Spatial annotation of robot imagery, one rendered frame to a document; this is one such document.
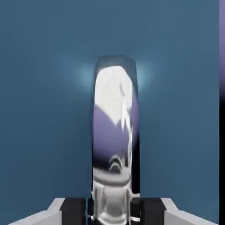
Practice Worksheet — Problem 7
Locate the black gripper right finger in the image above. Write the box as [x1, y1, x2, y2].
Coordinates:
[131, 197, 218, 225]

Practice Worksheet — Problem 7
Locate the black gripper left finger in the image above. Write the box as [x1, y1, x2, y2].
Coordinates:
[7, 197, 93, 225]

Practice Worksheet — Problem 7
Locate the curved shiny metal handle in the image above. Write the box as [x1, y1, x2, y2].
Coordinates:
[90, 54, 142, 225]

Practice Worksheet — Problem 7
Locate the blue cabinet door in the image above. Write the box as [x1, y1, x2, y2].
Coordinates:
[0, 0, 220, 225]

